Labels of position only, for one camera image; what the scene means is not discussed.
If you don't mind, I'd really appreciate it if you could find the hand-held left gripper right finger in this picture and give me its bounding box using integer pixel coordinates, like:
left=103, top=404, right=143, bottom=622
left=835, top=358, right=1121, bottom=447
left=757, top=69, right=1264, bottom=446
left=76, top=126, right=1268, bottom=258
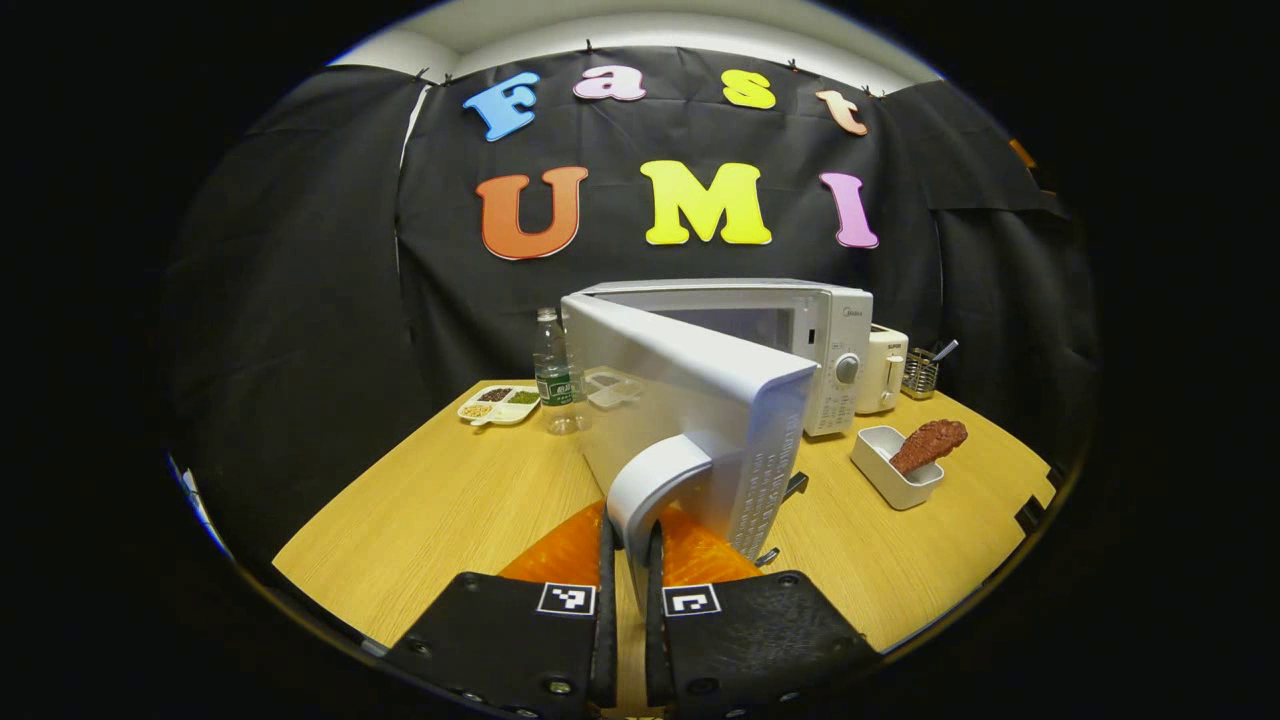
left=645, top=505, right=886, bottom=719

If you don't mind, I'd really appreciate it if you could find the white toaster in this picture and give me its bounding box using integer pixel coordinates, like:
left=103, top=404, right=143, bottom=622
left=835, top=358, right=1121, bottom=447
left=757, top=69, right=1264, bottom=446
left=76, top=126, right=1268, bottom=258
left=855, top=324, right=911, bottom=416

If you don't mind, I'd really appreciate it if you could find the clear plastic water bottle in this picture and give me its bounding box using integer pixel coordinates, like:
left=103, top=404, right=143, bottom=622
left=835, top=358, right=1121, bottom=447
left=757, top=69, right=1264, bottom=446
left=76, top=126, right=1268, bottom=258
left=532, top=307, right=593, bottom=436

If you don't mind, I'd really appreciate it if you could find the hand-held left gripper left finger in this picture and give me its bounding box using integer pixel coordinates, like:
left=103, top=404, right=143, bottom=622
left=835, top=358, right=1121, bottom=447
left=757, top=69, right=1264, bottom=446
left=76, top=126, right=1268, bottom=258
left=385, top=500, right=619, bottom=719

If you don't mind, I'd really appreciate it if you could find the brown chicken drumstick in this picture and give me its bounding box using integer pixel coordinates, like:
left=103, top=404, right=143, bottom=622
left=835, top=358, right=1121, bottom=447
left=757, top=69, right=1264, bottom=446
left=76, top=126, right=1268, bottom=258
left=889, top=419, right=969, bottom=476

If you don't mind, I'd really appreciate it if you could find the white rectangular tray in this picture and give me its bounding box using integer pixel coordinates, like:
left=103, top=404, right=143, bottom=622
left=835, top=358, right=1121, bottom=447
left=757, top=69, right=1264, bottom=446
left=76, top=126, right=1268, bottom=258
left=850, top=425, right=946, bottom=512

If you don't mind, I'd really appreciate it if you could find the metal wire utensil holder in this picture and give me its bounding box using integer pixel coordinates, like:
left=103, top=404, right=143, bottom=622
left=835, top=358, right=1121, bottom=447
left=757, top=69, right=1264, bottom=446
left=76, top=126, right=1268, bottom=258
left=901, top=347, right=941, bottom=401

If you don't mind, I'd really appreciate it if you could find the white sectioned plate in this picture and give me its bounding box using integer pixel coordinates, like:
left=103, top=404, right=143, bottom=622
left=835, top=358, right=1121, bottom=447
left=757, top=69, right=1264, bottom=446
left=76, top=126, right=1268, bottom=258
left=457, top=384, right=542, bottom=428

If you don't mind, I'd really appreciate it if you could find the white microwave oven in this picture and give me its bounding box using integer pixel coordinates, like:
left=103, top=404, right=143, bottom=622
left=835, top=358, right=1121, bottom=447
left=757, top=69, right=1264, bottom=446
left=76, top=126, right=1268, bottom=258
left=560, top=277, right=874, bottom=613

